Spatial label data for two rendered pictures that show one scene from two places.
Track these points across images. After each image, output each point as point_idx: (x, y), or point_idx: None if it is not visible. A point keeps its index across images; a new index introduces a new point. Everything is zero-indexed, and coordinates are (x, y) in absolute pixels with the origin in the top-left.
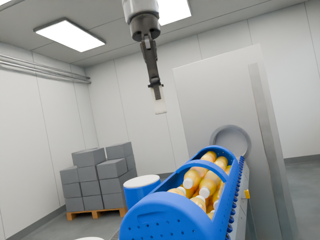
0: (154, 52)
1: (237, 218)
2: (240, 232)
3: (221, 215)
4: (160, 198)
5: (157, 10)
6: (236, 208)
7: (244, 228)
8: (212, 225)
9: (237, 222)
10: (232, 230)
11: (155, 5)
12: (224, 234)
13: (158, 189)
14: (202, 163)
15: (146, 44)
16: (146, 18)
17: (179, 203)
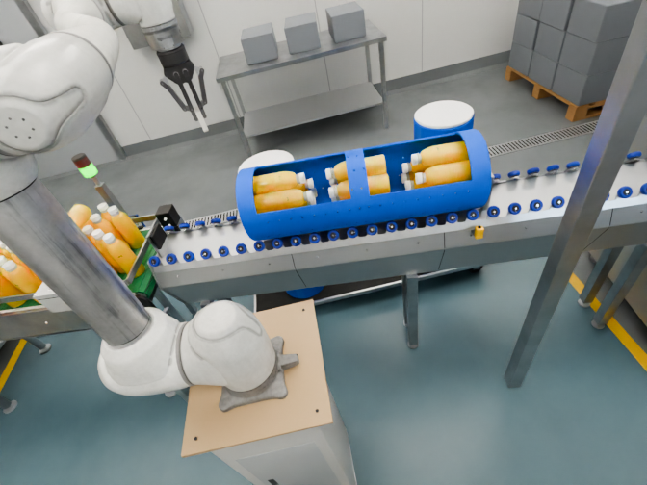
0: (168, 91)
1: (397, 238)
2: (385, 248)
3: (282, 216)
4: (239, 177)
5: (160, 47)
6: (419, 231)
7: (408, 252)
8: (253, 215)
9: (388, 240)
10: (363, 239)
11: (155, 45)
12: (278, 227)
13: (303, 162)
14: (349, 164)
15: None
16: (158, 57)
17: (240, 189)
